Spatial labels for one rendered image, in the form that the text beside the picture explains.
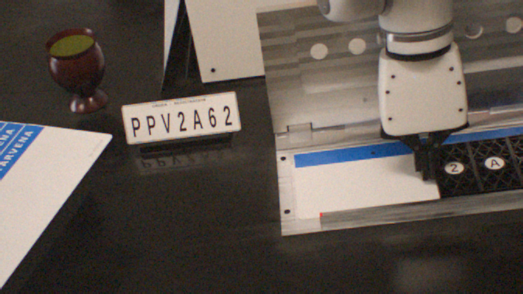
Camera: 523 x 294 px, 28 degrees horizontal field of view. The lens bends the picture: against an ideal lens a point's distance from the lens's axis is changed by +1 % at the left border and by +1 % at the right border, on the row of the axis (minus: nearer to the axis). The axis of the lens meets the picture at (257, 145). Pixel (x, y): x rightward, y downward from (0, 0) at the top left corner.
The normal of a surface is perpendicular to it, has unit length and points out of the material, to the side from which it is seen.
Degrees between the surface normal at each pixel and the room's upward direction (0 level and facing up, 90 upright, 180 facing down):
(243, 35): 90
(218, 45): 90
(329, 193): 0
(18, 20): 0
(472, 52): 81
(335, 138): 0
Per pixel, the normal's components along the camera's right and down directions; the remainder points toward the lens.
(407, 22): -0.30, 0.47
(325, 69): 0.00, 0.49
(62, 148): -0.14, -0.77
